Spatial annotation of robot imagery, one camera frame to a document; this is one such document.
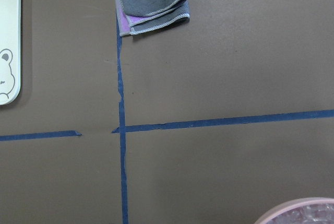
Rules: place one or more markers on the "grey folded cloth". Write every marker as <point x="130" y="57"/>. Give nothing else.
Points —
<point x="135" y="17"/>

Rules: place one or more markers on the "cream bear tray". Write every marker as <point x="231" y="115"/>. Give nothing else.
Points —
<point x="10" y="50"/>

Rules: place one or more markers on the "pink bowl of ice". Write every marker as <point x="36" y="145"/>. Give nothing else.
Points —
<point x="303" y="210"/>

